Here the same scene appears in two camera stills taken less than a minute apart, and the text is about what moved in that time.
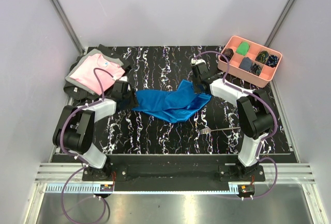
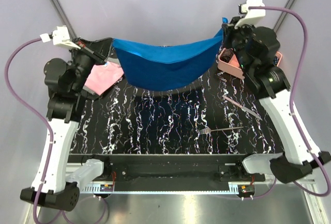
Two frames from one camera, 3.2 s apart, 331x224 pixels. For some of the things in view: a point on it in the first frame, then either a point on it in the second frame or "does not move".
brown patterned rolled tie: [228, 53] does not move
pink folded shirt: [83, 74] does not move
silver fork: [207, 130] does not move
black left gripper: [134, 103] → [98, 50]
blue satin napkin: [174, 106] → [153, 66]
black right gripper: [196, 90] → [229, 30]
